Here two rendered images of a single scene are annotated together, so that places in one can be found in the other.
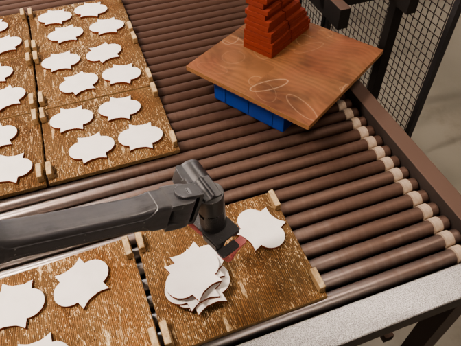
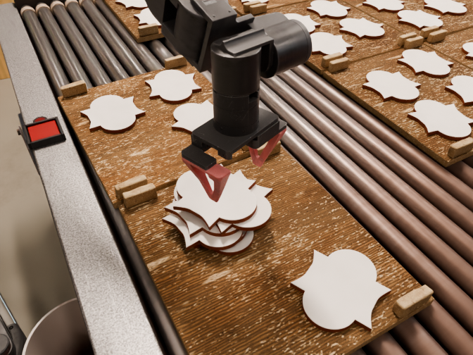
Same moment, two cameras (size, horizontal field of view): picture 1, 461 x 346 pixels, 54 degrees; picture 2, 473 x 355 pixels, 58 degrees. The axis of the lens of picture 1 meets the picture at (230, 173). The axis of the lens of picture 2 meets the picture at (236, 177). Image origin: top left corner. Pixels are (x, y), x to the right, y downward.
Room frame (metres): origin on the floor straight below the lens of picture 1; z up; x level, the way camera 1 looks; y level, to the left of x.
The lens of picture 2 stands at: (0.49, -0.40, 1.49)
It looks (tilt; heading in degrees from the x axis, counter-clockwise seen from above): 43 degrees down; 80
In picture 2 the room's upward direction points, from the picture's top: straight up
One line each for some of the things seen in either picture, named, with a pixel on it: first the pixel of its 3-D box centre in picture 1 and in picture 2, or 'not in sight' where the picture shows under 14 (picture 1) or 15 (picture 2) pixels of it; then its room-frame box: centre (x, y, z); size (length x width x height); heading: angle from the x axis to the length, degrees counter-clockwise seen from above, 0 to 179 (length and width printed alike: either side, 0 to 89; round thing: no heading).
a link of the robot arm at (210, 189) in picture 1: (208, 198); (239, 64); (0.57, 0.04, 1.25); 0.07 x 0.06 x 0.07; 30
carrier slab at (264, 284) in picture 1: (226, 263); (260, 250); (0.60, 0.02, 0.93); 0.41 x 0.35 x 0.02; 109
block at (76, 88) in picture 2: not in sight; (74, 89); (0.25, 0.55, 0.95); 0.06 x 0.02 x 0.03; 21
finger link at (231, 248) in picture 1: (225, 246); (219, 168); (0.54, 0.02, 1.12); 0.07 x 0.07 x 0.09; 40
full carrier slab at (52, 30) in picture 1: (79, 21); not in sight; (1.78, 0.64, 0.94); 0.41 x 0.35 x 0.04; 108
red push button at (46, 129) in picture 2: not in sight; (44, 132); (0.20, 0.42, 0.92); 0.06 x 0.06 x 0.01; 19
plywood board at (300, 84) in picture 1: (285, 60); not in sight; (1.35, -0.20, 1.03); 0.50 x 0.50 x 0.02; 51
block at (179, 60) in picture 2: not in sight; (175, 61); (0.50, 0.64, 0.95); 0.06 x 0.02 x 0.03; 21
